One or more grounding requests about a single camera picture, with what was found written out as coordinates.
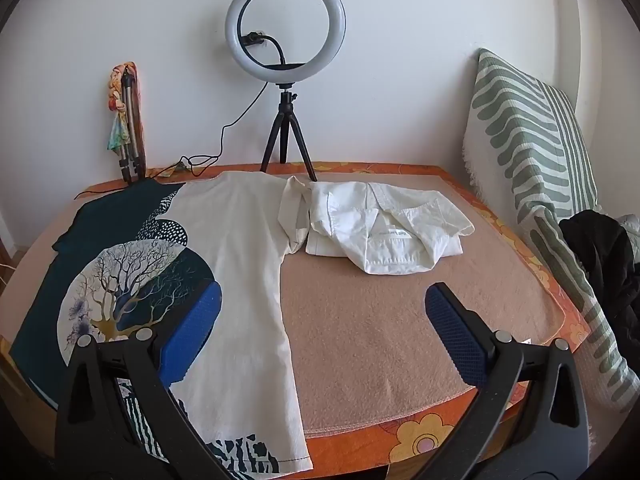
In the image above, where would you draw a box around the brown wooden board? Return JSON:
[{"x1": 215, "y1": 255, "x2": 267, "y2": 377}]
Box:
[{"x1": 132, "y1": 62, "x2": 148, "y2": 176}]

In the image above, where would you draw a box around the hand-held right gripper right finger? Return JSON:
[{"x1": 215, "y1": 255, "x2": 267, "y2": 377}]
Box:
[{"x1": 424, "y1": 282, "x2": 593, "y2": 480}]

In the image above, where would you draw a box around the black power cable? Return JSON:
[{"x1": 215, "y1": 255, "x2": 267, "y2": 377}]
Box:
[{"x1": 74, "y1": 32, "x2": 288, "y2": 200}]

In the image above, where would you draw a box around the white folded shirt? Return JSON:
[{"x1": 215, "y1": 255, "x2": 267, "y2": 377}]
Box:
[{"x1": 305, "y1": 180, "x2": 476, "y2": 276}]

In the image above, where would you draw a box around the colourful scarf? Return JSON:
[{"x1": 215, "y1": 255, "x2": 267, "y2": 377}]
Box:
[{"x1": 106, "y1": 61, "x2": 138, "y2": 153}]

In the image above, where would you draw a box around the tree print T-shirt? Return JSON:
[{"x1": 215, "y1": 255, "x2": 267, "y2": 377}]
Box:
[{"x1": 9, "y1": 170, "x2": 315, "y2": 478}]

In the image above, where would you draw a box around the beige blanket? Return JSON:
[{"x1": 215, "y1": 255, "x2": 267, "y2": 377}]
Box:
[{"x1": 10, "y1": 167, "x2": 566, "y2": 436}]

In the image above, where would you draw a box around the silver folded tripod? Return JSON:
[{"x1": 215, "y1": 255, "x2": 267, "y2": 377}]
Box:
[{"x1": 117, "y1": 72, "x2": 146, "y2": 183}]

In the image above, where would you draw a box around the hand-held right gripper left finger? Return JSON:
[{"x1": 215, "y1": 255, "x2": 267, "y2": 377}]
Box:
[{"x1": 54, "y1": 280, "x2": 236, "y2": 480}]

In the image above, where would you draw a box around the black garment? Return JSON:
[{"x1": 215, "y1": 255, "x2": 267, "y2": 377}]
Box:
[{"x1": 559, "y1": 210, "x2": 640, "y2": 361}]

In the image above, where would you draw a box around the green striped cushion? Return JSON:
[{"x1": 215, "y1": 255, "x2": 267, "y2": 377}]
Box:
[{"x1": 462, "y1": 48, "x2": 640, "y2": 408}]

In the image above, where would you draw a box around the orange floral tablecloth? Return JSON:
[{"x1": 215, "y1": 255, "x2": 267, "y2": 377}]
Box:
[{"x1": 75, "y1": 161, "x2": 591, "y2": 480}]

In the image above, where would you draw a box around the white ring light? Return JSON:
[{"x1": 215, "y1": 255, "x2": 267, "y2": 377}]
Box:
[{"x1": 225, "y1": 0, "x2": 347, "y2": 83}]

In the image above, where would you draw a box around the black mini tripod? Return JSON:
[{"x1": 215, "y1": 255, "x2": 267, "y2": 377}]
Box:
[{"x1": 260, "y1": 82, "x2": 319, "y2": 182}]

